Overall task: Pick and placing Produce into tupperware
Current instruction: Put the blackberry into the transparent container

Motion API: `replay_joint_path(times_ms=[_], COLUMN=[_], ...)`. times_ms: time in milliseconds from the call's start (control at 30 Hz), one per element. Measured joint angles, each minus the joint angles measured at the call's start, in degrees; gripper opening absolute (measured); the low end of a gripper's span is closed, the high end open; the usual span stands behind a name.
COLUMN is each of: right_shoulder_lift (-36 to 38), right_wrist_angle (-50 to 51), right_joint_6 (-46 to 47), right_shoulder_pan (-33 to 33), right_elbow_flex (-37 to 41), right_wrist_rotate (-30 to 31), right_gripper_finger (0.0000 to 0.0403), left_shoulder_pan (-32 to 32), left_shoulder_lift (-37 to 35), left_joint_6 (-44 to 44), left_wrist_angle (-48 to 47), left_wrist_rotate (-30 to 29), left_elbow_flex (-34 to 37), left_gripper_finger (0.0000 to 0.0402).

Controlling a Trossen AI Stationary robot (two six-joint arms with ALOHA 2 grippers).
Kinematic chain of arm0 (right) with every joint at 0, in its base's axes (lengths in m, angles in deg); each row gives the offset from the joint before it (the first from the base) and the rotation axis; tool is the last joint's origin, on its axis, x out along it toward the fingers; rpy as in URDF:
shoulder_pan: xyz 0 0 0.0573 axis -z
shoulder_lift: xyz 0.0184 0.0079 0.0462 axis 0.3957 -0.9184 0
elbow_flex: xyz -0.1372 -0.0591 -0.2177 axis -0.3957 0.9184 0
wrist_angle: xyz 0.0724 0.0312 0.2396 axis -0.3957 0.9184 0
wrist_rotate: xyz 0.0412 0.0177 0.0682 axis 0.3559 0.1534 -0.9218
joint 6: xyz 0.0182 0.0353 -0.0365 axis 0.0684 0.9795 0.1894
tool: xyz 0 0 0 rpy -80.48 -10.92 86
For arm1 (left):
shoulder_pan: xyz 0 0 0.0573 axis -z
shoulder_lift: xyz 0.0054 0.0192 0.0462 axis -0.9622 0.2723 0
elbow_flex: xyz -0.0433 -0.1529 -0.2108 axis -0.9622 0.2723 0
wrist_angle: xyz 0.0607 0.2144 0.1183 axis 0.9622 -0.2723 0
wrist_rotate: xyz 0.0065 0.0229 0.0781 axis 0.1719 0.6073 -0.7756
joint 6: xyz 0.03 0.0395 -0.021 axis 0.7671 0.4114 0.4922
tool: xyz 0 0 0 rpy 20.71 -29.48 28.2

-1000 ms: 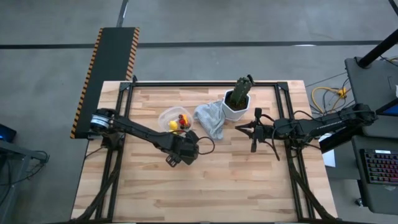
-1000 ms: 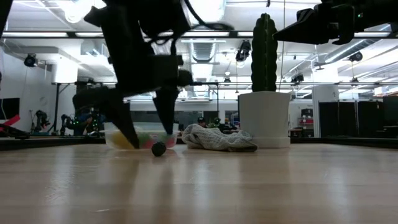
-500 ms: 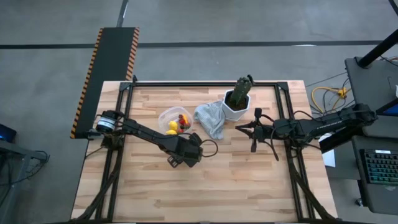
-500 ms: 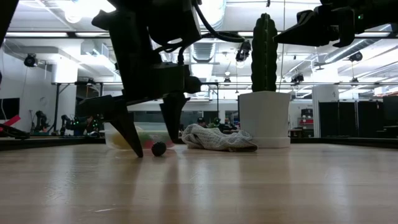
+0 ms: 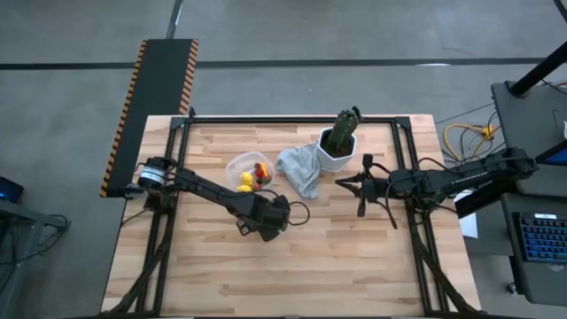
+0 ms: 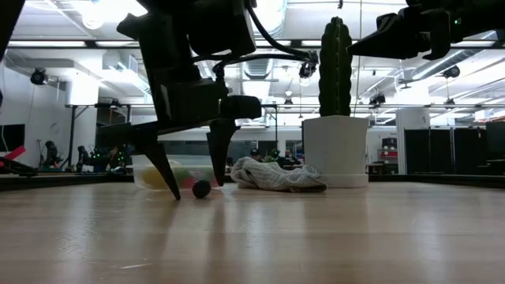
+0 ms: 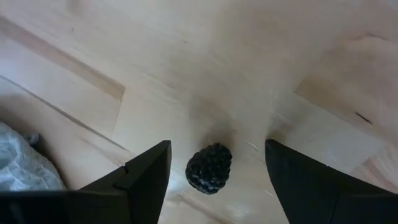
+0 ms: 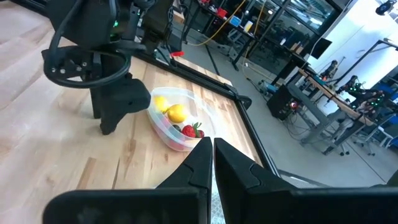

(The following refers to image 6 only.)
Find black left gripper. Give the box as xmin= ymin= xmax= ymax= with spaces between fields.
xmin=97 ymin=66 xmax=262 ymax=200

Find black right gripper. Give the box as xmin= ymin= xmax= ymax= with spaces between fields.
xmin=346 ymin=6 xmax=453 ymax=62

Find yellow lemon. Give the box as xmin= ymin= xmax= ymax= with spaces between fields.
xmin=136 ymin=159 xmax=174 ymax=190

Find clear plastic tupperware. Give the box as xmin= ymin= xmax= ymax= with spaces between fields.
xmin=132 ymin=155 xmax=228 ymax=191

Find dark blackberry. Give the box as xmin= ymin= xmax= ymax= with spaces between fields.
xmin=192 ymin=180 xmax=212 ymax=200

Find green cactus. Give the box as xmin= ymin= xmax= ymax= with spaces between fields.
xmin=318 ymin=16 xmax=354 ymax=118

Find grey crumpled cloth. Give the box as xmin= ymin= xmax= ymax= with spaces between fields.
xmin=230 ymin=156 xmax=327 ymax=193

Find shelf with red boxes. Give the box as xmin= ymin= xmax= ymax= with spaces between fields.
xmin=380 ymin=136 xmax=398 ymax=174

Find white plant pot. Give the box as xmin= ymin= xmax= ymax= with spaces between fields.
xmin=302 ymin=114 xmax=370 ymax=189

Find black partition panels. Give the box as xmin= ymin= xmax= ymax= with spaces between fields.
xmin=404 ymin=125 xmax=505 ymax=175

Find pink flat item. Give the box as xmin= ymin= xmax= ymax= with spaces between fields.
xmin=0 ymin=145 xmax=25 ymax=161

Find black monitor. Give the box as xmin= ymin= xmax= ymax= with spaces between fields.
xmin=0 ymin=124 xmax=26 ymax=153

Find black background frame stand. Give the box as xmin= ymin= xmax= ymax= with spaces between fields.
xmin=260 ymin=103 xmax=279 ymax=157

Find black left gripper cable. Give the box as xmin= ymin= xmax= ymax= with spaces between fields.
xmin=212 ymin=0 xmax=320 ymax=80

